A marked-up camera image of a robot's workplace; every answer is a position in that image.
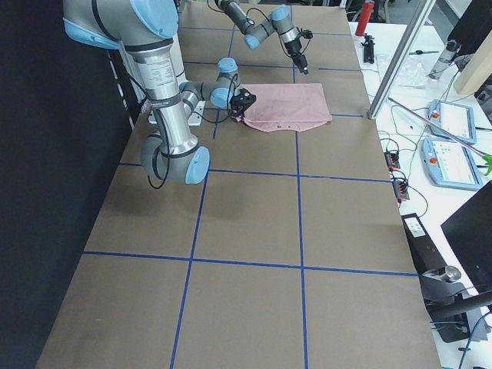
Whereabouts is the orange connector block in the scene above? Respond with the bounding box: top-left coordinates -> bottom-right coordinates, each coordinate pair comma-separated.
384,150 -> 401,171
390,170 -> 410,204

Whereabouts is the blue teach pendant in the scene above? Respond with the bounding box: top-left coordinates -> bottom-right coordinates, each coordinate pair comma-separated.
428,99 -> 477,145
421,137 -> 483,191

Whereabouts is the pink Snoopy t-shirt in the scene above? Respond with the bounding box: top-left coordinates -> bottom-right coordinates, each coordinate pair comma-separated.
242,83 -> 332,132

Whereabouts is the black monitor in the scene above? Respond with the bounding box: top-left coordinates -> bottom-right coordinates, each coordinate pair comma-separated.
441,182 -> 491,291

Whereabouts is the black folded tripod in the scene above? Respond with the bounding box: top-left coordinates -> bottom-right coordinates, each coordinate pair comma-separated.
361,34 -> 375,64

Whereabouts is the black clamp stand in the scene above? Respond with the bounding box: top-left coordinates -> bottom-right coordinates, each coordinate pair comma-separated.
419,266 -> 491,343

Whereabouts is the far orange connector block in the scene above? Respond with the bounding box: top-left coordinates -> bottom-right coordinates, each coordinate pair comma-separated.
384,150 -> 401,171

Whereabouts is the near orange connector block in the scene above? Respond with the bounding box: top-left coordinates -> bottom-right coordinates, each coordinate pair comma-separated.
390,170 -> 410,204

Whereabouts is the aluminium frame post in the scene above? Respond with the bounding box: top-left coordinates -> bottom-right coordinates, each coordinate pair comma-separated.
367,0 -> 436,120

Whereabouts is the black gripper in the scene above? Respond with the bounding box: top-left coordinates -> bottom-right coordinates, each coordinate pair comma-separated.
229,95 -> 245,122
286,38 -> 309,75

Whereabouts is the wooden board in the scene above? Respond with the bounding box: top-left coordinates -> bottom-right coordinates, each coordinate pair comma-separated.
453,0 -> 492,97

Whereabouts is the near blue teach pendant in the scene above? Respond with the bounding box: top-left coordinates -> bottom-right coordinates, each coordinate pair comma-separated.
421,137 -> 483,191

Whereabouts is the far blue teach pendant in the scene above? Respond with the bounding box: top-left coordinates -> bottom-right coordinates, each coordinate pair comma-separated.
428,99 -> 477,145

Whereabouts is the clear plastic bag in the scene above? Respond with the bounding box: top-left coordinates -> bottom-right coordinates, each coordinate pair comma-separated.
375,54 -> 428,88

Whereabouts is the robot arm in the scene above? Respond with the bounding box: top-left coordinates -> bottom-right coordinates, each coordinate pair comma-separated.
63,0 -> 255,184
214,1 -> 313,75

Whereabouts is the red bottle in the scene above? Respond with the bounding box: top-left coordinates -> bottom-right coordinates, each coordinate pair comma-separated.
355,0 -> 375,37

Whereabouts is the black box with label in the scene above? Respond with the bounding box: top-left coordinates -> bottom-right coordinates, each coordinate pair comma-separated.
401,213 -> 447,274

